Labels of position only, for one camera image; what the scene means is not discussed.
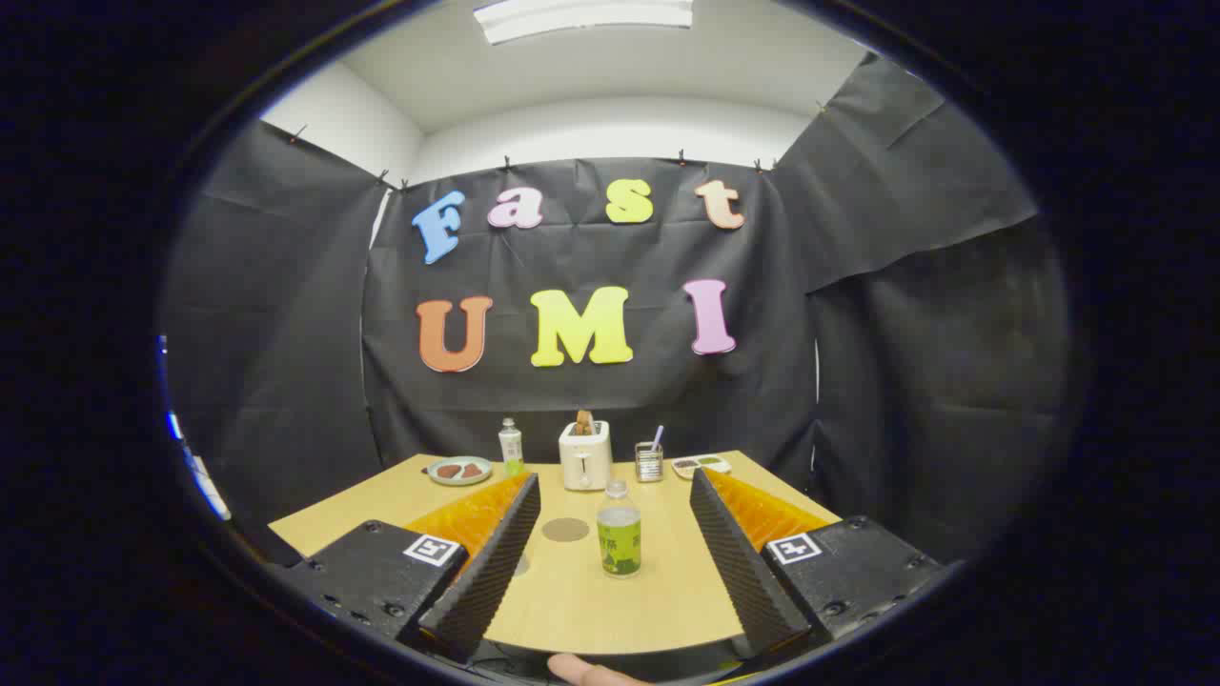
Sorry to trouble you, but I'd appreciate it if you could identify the pale green plate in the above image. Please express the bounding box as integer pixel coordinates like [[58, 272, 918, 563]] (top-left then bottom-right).
[[427, 455, 494, 487]]

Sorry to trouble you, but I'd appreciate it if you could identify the wooden table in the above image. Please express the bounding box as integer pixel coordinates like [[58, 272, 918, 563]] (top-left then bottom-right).
[[269, 450, 844, 656]]

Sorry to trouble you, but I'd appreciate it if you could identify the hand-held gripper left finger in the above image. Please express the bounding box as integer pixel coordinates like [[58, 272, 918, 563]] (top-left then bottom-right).
[[286, 472, 541, 665]]

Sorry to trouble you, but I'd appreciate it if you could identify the green label juice bottle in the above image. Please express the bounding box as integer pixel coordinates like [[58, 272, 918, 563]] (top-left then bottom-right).
[[597, 479, 642, 578]]

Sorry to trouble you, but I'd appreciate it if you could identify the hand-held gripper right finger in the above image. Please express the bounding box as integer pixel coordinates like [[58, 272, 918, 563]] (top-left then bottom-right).
[[689, 467, 945, 658]]

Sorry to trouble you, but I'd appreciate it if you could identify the white toaster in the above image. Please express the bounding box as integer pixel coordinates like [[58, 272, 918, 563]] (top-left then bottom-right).
[[559, 420, 614, 493]]

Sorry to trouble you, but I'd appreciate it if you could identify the tall white green bottle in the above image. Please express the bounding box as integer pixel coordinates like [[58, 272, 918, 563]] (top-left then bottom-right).
[[498, 417, 526, 477]]

